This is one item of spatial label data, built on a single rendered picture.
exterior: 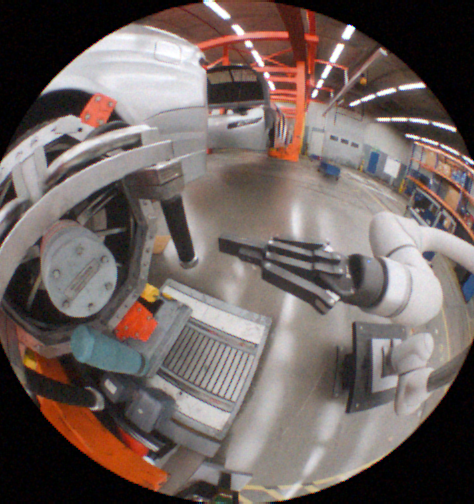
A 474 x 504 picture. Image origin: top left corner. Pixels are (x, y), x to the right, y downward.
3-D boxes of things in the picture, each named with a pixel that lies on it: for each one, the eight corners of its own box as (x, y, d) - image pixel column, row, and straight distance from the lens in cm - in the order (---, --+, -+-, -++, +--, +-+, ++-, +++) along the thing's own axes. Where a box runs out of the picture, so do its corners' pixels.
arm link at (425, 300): (376, 332, 31) (367, 273, 37) (418, 336, 43) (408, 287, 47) (424, 299, 25) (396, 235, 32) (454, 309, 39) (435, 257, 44)
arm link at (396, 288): (372, 284, 34) (348, 278, 31) (400, 251, 30) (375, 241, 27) (379, 327, 30) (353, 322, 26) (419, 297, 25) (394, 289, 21)
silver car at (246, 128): (247, 142, 762) (248, 109, 773) (287, 146, 726) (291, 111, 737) (168, 156, 332) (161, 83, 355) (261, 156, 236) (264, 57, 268)
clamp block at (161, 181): (151, 187, 31) (145, 161, 31) (187, 189, 25) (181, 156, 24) (131, 199, 29) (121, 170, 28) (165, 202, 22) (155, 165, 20)
